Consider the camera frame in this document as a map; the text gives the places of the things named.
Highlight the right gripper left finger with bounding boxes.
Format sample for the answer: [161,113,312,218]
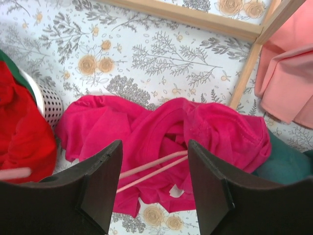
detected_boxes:
[0,140,123,235]

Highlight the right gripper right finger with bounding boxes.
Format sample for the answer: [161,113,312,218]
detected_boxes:
[188,140,313,235]

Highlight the pink wire hanger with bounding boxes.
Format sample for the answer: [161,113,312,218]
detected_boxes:
[0,150,190,193]

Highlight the magenta t shirt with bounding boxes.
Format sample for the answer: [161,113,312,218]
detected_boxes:
[56,94,272,218]

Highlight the red t shirt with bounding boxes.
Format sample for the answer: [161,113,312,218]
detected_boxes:
[0,61,57,184]

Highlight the dark green t shirt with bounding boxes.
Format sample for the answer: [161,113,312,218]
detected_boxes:
[0,50,36,101]

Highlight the teal green shorts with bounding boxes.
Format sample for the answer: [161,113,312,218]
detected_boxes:
[252,132,313,185]

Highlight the white laundry basket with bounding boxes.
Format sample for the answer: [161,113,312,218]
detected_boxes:
[18,67,64,130]

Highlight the salmon pink shorts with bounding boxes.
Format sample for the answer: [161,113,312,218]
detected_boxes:
[254,0,313,128]

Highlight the small wooden clothes rack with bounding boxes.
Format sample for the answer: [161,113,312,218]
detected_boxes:
[106,0,305,109]

